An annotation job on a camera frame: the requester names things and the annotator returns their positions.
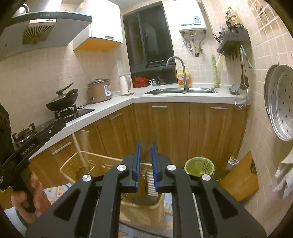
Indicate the grey hanging dish towel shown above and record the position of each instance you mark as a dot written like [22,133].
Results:
[282,183]

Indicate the red basket on windowsill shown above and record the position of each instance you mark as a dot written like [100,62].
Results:
[140,82]

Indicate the white gas water heater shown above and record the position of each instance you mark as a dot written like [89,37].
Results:
[184,15]

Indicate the perforated steel steamer tray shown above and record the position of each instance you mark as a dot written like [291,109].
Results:
[278,100]

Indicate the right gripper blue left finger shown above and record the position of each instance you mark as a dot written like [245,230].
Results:
[89,208]

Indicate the black wok with lid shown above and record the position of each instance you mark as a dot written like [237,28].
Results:
[64,100]

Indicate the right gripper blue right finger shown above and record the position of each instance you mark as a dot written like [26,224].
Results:
[201,206]

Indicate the white mug on windowsill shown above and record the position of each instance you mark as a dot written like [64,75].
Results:
[153,82]

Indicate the black wall spice shelf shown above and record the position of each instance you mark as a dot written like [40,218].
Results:
[230,45]

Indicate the green plastic waste basket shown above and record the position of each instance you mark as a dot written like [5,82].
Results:
[198,166]

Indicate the stainless steel sink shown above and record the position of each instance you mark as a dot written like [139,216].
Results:
[209,90]

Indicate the light wooden chopstick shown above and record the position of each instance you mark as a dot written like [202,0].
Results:
[79,149]
[85,145]

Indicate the wooden base cabinets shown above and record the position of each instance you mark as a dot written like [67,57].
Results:
[180,130]

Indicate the beige slotted plastic utensil basket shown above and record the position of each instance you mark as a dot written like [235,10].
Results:
[137,187]

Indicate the black gas stove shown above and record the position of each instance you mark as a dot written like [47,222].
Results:
[68,114]

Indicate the white electric kettle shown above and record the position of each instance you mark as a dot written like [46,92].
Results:
[126,86]

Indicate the brown rice cooker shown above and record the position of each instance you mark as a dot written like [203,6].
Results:
[99,90]

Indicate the person's left hand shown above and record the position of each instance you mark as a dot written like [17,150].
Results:
[40,200]

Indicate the white wall cabinet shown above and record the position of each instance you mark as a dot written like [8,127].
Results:
[105,31]

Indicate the silver range hood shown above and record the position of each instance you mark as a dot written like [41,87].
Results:
[42,29]

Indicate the wooden cutting board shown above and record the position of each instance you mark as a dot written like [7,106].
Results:
[242,181]

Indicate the dark kitchen window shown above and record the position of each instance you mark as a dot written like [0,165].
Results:
[148,38]

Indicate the hanging ladle utensils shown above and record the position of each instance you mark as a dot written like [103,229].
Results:
[244,82]

